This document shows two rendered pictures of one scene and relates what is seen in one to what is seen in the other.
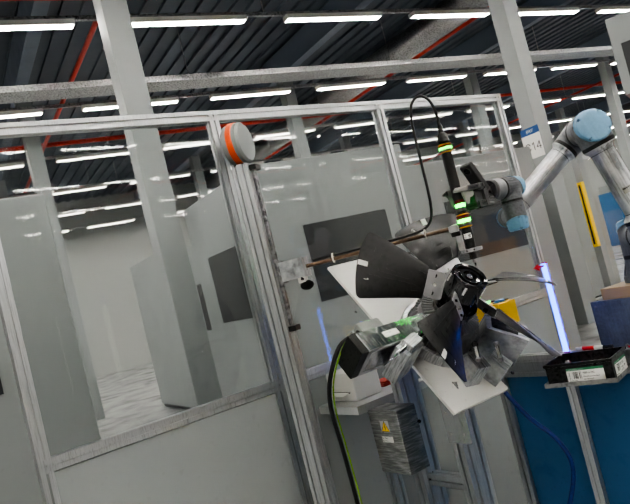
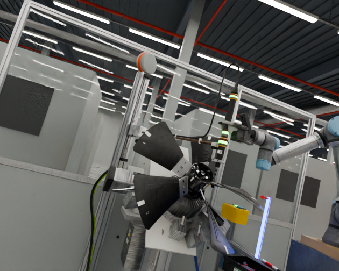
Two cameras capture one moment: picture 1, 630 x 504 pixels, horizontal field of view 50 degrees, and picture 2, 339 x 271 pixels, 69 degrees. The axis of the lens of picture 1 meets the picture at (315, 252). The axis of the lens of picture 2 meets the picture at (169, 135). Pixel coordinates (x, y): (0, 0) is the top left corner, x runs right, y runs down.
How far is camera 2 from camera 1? 1.17 m
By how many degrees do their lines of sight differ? 20
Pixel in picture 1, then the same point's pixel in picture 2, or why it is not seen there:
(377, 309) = (157, 169)
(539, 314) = (280, 235)
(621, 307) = (308, 253)
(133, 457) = (15, 173)
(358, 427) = not seen: hidden behind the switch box
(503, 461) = not seen: outside the picture
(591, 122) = not seen: outside the picture
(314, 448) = (98, 222)
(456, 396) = (156, 238)
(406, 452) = (127, 253)
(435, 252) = (201, 154)
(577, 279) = not seen: hidden behind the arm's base
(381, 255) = (160, 135)
